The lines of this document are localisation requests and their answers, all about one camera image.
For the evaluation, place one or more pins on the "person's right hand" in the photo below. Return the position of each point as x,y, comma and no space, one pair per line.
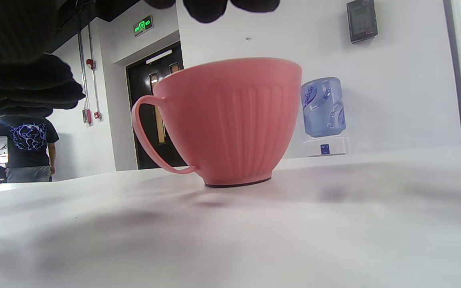
22,88

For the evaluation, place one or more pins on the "red alarm call box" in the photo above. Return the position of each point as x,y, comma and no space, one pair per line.
87,116

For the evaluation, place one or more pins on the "red fire alarm bell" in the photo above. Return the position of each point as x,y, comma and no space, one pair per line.
91,64

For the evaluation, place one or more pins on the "black double door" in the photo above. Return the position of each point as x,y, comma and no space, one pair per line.
140,76

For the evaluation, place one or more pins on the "green exit sign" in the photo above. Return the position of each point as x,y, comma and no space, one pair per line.
143,26

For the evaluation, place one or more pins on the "inverted blue water bottle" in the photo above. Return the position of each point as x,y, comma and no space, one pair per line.
322,108

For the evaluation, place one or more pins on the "white water dispenser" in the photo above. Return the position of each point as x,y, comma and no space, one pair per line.
326,148

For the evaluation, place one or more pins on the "metal wall conduit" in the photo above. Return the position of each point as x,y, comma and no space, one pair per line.
81,72

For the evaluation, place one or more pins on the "black wall panel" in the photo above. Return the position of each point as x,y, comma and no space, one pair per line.
361,20

